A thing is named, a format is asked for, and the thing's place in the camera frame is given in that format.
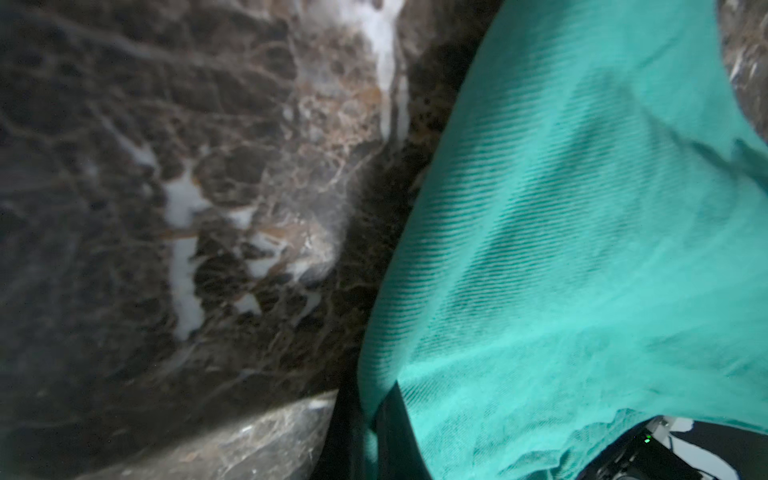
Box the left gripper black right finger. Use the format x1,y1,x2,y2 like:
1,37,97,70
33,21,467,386
375,383,431,480

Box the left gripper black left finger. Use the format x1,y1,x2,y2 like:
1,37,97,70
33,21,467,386
311,383,364,480

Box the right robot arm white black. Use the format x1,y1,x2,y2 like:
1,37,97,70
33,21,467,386
577,416,740,480

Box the green long pants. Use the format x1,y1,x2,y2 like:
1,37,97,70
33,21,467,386
357,1,767,479

